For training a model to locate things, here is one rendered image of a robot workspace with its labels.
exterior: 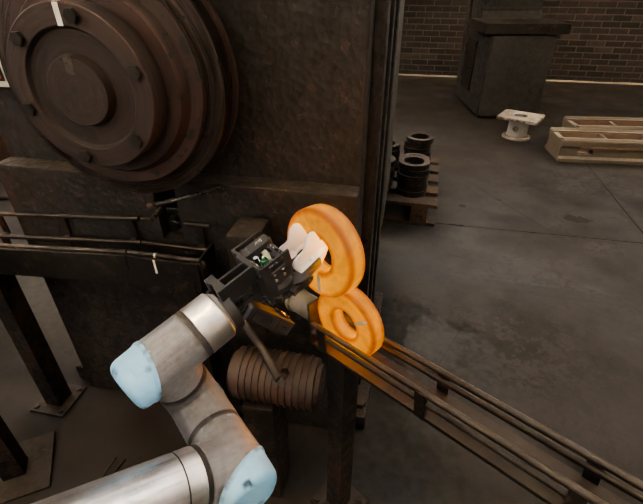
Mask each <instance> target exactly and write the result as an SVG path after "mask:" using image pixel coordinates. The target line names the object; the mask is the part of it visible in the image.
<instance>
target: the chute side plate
mask: <svg viewBox="0 0 643 504"><path fill-rule="evenodd" d="M152 260H155V264H156V268H157V272H158V274H157V273H155V269H154V265H153V261H152ZM0 274H7V275H21V276H36V277H50V278H65V279H80V280H94V281H109V282H123V283H136V284H143V285H151V286H158V287H165V288H173V289H175V287H174V283H173V279H177V280H184V281H192V282H195V286H196V291H197V292H203V287H202V282H201V276H200V271H199V266H198V264H197V263H188V262H181V261H173V260H165V259H157V258H149V257H140V256H133V255H122V254H103V253H84V252H65V251H45V250H27V249H8V248H0Z"/></svg>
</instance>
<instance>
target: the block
mask: <svg viewBox="0 0 643 504"><path fill-rule="evenodd" d="M257 231H260V234H261V235H263V234H265V235H267V236H268V237H270V238H271V233H270V222H269V220H268V219H264V218H255V217H245V216H243V217H240V218H238V220H237V221H236V222H235V224H234V225H233V226H232V228H231V229H230V230H229V232H228V233H227V235H226V242H227V249H228V256H229V263H230V270H231V269H233V268H234V267H235V266H237V263H236V261H235V258H234V256H233V254H232V252H231V250H232V249H233V248H235V247H236V246H238V245H239V244H240V243H242V242H243V241H244V240H246V239H247V238H249V237H250V236H251V235H253V234H254V233H255V232H257ZM253 241H254V238H252V239H251V240H250V241H248V242H247V243H246V244H244V245H243V246H242V247H241V250H242V249H244V248H245V247H246V246H248V245H249V244H250V243H252V242H253Z"/></svg>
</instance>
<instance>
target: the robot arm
mask: <svg viewBox="0 0 643 504"><path fill-rule="evenodd" d="M252 238H254V241H253V242H252V243H250V244H249V245H248V246H246V247H245V248H244V249H242V250H241V247H242V246H243V245H244V244H246V243H247V242H248V241H250V240H251V239H252ZM327 251H328V247H327V245H326V244H325V243H324V241H323V240H322V239H320V238H319V237H318V236H317V235H316V233H315V232H313V231H312V232H310V233H309V234H307V233H306V231H305V230H304V229H303V227H302V226H301V225H300V224H299V223H295V224H293V225H292V226H291V227H290V228H289V232H288V239H287V241H286V242H285V243H284V244H283V245H282V246H280V247H279V248H278V247H277V246H276V245H274V244H273V243H272V240H271V238H270V237H268V236H267V235H265V234H263V235H261V234H260V231H257V232H255V233H254V234H253V235H251V236H250V237H249V238H247V239H246V240H244V241H243V242H242V243H240V244H239V245H238V246H236V247H235V248H233V249H232V250H231V252H232V254H233V256H234V258H235V261H236V263H237V266H235V267H234V268H233V269H231V270H230V271H229V272H227V273H226V274H225V275H223V276H222V277H221V278H219V279H216V278H215V277H214V276H213V275H210V276H209V277H208V278H206V279H205V280H204V282H205V284H206V286H207V288H208V290H207V291H206V294H203V293H202V294H200V295H199V296H198V297H196V298H195V299H194V300H192V301H191V302H190V303H188V304H187V305H186V306H184V307H183V308H182V309H180V310H179V311H177V312H176V313H175V314H173V315H172V316H171V317H170V318H168V319H167V320H166V321H164V322H163V323H162V324H160V325H159V326H158V327H156V328H155V329H154V330H152V331H151V332H150V333H148V334H147V335H146V336H144V337H143V338H142V339H140V340H139V341H136V342H134V343H133V344H132V346H131V347H130V348H129V349H128V350H127V351H125V352H124V353H123V354H122V355H120V356H119V357H118V358H117V359H116V360H114V361H113V363H112V364H111V367H110V372H111V374H112V376H113V378H114V379H115V381H116V382H117V384H118V385H119V386H120V388H121V389H122V390H123V391H124V392H125V394H126V395H127V396H128V397H129V398H130V399H131V400H132V401H133V403H134V404H136V405H137V406H138V407H139V408H142V409H146V408H148V407H149V406H151V405H152V404H153V403H156V402H158V401H159V402H160V403H161V404H162V405H163V407H164V408H165V409H166V410H167V411H168V412H169V414H170V415H171V416H172V418H173V420H174V422H175V424H176V425H177V427H178V429H179V431H180V433H181V434H182V436H183V438H184V440H185V442H186V444H187V445H188V446H186V447H183V448H181V449H178V450H175V451H173V452H170V453H167V454H164V455H162V456H159V457H156V458H153V459H151V460H148V461H145V462H143V463H140V464H137V465H134V466H132V467H129V468H126V469H124V470H121V471H118V472H115V473H113V474H110V475H107V476H105V477H102V478H99V479H96V480H94V481H91V482H88V483H86V484H83V485H80V486H77V487H75V488H72V489H69V490H67V491H64V492H61V493H58V494H56V495H53V496H50V497H48V498H45V499H42V500H39V501H37V502H34V503H31V504H264V503H265V502H266V501H267V499H268V498H269V497H270V495H271V494H272V492H273V490H274V488H275V485H276V482H277V473H276V470H275V468H274V467H273V465H272V463H271V462H270V460H269V459H268V457H267V455H266V454H265V450H264V448H263V446H261V445H259V443H258V442H257V440H256V439H255V438H254V436H253V435H252V433H251V432H250V430H249V429H248V428H247V426H246V425H245V423H244V422H243V420H242V419H241V417H240V416H239V414H238V413H237V411H236V410H235V408H234V407H233V405H232V404H231V402H230V401H229V400H228V398H227V397H226V395H225V393H224V391H223V389H222V387H221V386H220V385H219V384H218V383H217V382H216V381H215V379H214V378H213V377H212V375H211V374H210V372H209V371H208V370H207V368H206V367H205V365H204V364H203V362H204V361H205V360H206V359H207V358H208V357H209V356H211V355H212V354H213V353H215V352H216V351H217V350H218V349H220V348H221V347H222V346H223V345H224V344H226V343H227V342H228V341H229V340H230V339H231V338H233V337H234V336H235V335H236V331H238V330H239V329H241V328H242V327H243V326H244V325H245V321H244V320H246V321H249V322H251V323H254V324H256V325H259V326H262V327H264V328H267V329H269V330H271V331H272V332H274V333H276V334H282V335H285V336H287V335H288V333H289V332H290V330H291V329H292V327H293V326H294V324H295V323H294V322H293V321H292V320H291V319H289V318H290V316H288V315H287V314H286V313H285V312H284V311H282V310H280V309H278V308H275V309H274V308H272V307H270V306H267V305H268V304H269V303H270V304H271V305H272V306H273V305H274V304H275V303H283V301H284V300H286V299H287V298H289V297H291V296H292V295H293V296H296V295H297V294H298V293H299V292H300V291H301V290H303V289H305V288H306V287H307V286H308V285H310V284H311V282H312V281H313V280H314V278H315V277H316V275H317V273H318V271H319V269H320V267H321V266H322V262H323V260H324V258H325V256H326V253H327ZM292 267H293V269H295V270H296V271H295V272H293V270H292Z"/></svg>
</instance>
